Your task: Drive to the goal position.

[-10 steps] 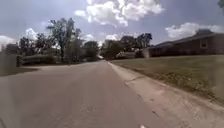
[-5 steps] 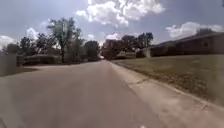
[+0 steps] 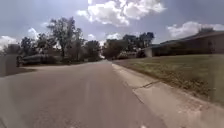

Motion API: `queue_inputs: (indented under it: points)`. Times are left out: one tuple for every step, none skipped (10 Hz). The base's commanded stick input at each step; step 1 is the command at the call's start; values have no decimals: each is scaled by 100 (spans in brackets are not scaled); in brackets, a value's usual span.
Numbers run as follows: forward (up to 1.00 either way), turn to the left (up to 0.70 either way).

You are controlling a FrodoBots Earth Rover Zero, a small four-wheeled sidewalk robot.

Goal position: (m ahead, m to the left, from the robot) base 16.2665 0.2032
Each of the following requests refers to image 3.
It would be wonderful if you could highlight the pale concrete kerb strip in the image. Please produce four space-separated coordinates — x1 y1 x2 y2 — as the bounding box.
111 63 224 128

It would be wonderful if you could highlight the dark parked vehicle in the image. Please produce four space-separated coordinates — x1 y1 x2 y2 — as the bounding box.
20 54 58 66

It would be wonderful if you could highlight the grass lawn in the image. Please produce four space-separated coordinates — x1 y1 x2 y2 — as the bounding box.
113 54 224 105

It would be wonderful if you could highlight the row of trees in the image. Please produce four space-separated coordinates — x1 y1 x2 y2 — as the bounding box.
2 17 156 65

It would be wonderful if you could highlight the low brown house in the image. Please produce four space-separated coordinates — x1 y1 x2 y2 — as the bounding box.
143 30 224 58

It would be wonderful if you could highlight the grey asphalt road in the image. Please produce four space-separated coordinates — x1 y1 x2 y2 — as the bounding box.
0 59 168 128

